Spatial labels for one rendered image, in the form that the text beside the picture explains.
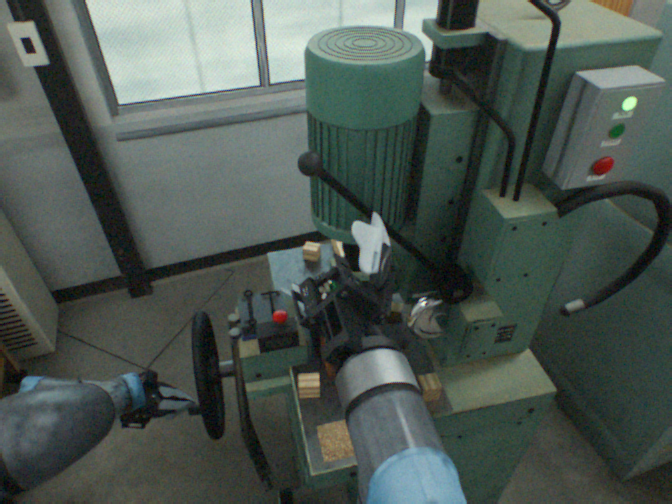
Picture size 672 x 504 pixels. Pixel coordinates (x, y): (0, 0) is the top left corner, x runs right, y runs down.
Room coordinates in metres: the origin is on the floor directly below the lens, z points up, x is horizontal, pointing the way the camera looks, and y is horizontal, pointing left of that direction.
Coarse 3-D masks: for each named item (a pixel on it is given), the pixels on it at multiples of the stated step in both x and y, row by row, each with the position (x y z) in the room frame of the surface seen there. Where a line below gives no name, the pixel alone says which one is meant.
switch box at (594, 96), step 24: (576, 72) 0.67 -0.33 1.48; (600, 72) 0.67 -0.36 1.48; (624, 72) 0.67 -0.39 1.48; (648, 72) 0.67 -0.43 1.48; (576, 96) 0.65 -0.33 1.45; (600, 96) 0.62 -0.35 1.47; (624, 96) 0.62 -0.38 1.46; (648, 96) 0.63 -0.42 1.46; (576, 120) 0.64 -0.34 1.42; (600, 120) 0.62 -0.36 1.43; (624, 120) 0.63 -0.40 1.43; (552, 144) 0.67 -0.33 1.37; (576, 144) 0.62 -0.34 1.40; (600, 144) 0.62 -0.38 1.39; (624, 144) 0.63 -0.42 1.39; (552, 168) 0.65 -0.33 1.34; (576, 168) 0.62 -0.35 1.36; (624, 168) 0.64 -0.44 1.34
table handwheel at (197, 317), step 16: (192, 320) 0.68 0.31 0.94; (208, 320) 0.75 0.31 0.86; (192, 336) 0.63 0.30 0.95; (208, 336) 0.75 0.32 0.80; (192, 352) 0.60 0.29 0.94; (208, 352) 0.74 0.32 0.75; (208, 368) 0.57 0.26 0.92; (224, 368) 0.64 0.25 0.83; (208, 384) 0.54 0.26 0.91; (208, 400) 0.52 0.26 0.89; (208, 416) 0.50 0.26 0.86; (224, 416) 0.60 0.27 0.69; (208, 432) 0.50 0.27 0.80
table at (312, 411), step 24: (288, 264) 0.90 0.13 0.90; (312, 264) 0.90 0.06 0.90; (288, 288) 0.82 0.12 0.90; (312, 360) 0.61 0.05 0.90; (264, 384) 0.57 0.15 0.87; (288, 384) 0.57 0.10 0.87; (312, 408) 0.49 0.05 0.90; (336, 408) 0.49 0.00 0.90; (312, 432) 0.45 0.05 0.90; (312, 456) 0.40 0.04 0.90; (312, 480) 0.37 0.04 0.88; (336, 480) 0.38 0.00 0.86
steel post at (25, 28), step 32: (32, 0) 1.65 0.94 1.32; (32, 32) 1.61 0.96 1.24; (32, 64) 1.60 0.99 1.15; (64, 64) 1.66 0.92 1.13; (64, 96) 1.64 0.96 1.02; (64, 128) 1.63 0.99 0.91; (96, 160) 1.65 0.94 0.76; (96, 192) 1.63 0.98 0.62; (128, 224) 1.71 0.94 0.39; (128, 256) 1.64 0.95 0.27; (128, 288) 1.62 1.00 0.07
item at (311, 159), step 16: (304, 160) 0.54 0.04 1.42; (320, 160) 0.55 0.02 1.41; (320, 176) 0.55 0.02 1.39; (352, 192) 0.57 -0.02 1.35; (368, 208) 0.57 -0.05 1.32; (384, 224) 0.58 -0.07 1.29; (400, 240) 0.58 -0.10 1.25; (416, 256) 0.59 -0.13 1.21; (448, 272) 0.62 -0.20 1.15; (464, 272) 0.62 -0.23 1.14; (448, 288) 0.59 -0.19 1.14; (464, 288) 0.59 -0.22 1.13; (480, 288) 0.62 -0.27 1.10
